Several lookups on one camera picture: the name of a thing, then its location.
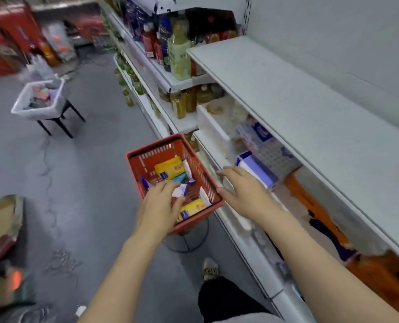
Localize row of yellow oil bottles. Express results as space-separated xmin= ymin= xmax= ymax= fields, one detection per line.
xmin=159 ymin=83 xmax=225 ymax=152

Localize pile of colourful packets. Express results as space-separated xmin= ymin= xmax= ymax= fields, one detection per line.
xmin=26 ymin=84 xmax=53 ymax=110

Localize red plastic shopping basket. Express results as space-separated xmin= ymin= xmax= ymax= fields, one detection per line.
xmin=126 ymin=133 xmax=225 ymax=235

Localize black stool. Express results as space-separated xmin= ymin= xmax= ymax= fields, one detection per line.
xmin=36 ymin=100 xmax=85 ymax=138

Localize black trousers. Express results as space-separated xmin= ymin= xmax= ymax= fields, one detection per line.
xmin=198 ymin=277 xmax=274 ymax=323

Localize black floor cable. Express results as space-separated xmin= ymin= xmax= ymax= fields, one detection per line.
xmin=162 ymin=218 xmax=211 ymax=254

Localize white plastic bin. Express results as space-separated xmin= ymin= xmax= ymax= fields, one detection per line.
xmin=10 ymin=79 xmax=67 ymax=120

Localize pink tissue pack blue label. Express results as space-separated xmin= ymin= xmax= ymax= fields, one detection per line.
xmin=237 ymin=117 xmax=276 ymax=150

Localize person's left forearm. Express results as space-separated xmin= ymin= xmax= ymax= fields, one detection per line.
xmin=78 ymin=231 xmax=166 ymax=323

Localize white purple dotted tissue pack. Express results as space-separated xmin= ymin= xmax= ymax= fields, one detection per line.
xmin=256 ymin=137 xmax=303 ymax=180

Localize heap of assorted goods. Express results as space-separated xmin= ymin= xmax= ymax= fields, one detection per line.
xmin=0 ymin=262 xmax=37 ymax=310

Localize large white paper roll pack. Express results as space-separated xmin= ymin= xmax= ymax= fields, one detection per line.
xmin=196 ymin=96 xmax=251 ymax=155

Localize purple and white tissue pack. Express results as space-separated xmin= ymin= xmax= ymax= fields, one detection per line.
xmin=239 ymin=154 xmax=279 ymax=191

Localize white wrapped paper pack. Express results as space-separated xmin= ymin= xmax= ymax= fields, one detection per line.
xmin=295 ymin=166 xmax=392 ymax=256

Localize white shirt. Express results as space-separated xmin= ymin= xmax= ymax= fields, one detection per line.
xmin=212 ymin=312 xmax=286 ymax=323

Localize person's left hand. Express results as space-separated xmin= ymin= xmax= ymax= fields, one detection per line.
xmin=133 ymin=179 xmax=186 ymax=241

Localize person's right hand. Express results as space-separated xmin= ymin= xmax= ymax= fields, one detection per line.
xmin=216 ymin=166 xmax=287 ymax=228

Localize person's right forearm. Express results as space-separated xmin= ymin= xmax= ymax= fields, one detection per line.
xmin=266 ymin=211 xmax=399 ymax=323

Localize leopard print shoe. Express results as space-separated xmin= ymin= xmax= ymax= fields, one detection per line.
xmin=203 ymin=258 xmax=220 ymax=282

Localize orange white paper roll pack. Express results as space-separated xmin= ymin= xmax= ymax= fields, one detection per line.
xmin=283 ymin=173 xmax=358 ymax=263

